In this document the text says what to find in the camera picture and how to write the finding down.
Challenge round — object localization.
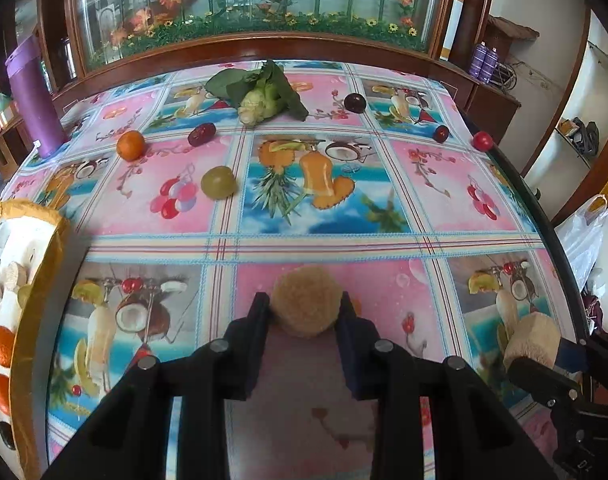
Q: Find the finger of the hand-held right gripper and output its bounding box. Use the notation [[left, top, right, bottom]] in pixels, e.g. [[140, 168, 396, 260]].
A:
[[558, 339, 592, 377], [506, 356, 583, 409]]

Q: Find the wire basket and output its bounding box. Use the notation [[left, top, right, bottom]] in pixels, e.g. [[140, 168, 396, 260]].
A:
[[496, 62, 520, 92]]

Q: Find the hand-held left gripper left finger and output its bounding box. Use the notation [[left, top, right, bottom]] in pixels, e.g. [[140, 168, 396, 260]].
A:
[[42, 291, 271, 480]]

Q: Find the purple tall bottle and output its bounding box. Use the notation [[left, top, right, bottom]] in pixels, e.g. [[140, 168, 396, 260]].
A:
[[4, 35, 68, 159]]

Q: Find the leafy green vegetable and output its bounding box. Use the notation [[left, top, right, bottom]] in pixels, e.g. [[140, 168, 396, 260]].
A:
[[205, 60, 309, 128]]

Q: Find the dark red plum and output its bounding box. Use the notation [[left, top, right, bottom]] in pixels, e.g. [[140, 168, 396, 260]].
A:
[[188, 123, 217, 148]]

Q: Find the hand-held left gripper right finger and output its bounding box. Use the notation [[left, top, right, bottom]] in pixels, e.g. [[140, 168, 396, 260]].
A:
[[334, 291, 560, 480]]

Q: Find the black bag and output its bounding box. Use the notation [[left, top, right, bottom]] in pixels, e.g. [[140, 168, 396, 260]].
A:
[[569, 117, 601, 157]]

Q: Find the white foam box yellow tape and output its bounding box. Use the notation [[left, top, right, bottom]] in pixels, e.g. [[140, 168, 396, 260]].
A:
[[0, 199, 72, 480]]

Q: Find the white plastic bag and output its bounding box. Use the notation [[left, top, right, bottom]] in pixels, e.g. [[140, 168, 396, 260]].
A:
[[554, 195, 608, 301]]

